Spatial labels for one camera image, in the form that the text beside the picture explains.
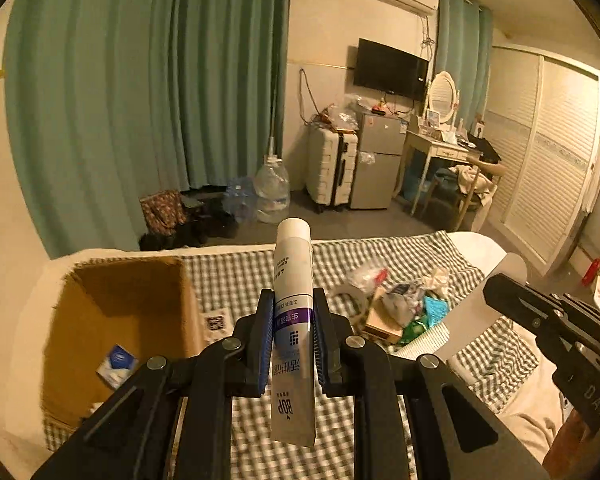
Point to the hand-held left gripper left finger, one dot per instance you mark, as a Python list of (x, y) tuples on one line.
[(265, 345)]

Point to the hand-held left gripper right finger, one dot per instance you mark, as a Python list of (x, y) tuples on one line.
[(321, 345)]

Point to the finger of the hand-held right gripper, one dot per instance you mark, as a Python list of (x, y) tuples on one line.
[(520, 300)]

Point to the white plastic strip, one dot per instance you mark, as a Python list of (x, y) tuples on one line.
[(472, 320)]

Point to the white toothpaste tube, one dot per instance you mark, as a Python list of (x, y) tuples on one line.
[(292, 270)]

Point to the blue blister pack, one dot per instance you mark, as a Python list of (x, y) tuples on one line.
[(436, 310)]

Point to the green foil packet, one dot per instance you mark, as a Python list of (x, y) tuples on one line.
[(414, 332)]

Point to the brown cardboard box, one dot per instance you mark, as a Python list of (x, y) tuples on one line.
[(130, 305)]

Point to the person's right forearm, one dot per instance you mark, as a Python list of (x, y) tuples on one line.
[(572, 442)]

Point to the square code card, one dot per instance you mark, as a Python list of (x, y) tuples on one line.
[(217, 322)]

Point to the small flat brown carton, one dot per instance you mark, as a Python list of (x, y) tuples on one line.
[(380, 320)]

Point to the grey checkered cloth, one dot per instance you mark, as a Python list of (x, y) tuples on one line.
[(250, 275)]

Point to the clear bag with red packet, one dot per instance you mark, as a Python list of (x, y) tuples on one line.
[(367, 275)]

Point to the grey crumpled plastic bag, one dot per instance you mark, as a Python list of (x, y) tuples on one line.
[(405, 302)]

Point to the wooden chair with clothes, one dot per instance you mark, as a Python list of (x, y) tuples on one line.
[(472, 180)]

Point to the dark clothes pile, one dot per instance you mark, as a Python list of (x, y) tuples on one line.
[(205, 225)]

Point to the white louvred wardrobe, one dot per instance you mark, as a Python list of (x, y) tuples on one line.
[(545, 160)]

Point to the pack of water bottles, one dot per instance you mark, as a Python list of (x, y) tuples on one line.
[(241, 202)]

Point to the blue white packet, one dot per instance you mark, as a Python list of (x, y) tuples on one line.
[(117, 362)]

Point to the clear water jug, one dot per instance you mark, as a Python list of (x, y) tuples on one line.
[(272, 190)]

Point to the patterned brown bag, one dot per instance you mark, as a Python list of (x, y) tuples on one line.
[(162, 212)]

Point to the white vanity table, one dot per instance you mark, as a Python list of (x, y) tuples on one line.
[(435, 147)]

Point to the white ribbed suitcase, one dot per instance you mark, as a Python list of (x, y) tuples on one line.
[(325, 170)]

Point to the small grey fridge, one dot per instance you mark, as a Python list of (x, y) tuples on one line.
[(377, 160)]

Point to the white oval mirror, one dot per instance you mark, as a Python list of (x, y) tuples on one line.
[(442, 95)]

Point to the crumpled clear plastic bags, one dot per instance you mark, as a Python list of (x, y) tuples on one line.
[(342, 116)]

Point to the narrow green curtain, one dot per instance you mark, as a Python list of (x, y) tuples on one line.
[(465, 45)]

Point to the wide green curtain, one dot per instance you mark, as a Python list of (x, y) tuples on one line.
[(130, 85)]

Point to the black wall television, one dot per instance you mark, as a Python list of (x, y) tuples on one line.
[(392, 70)]

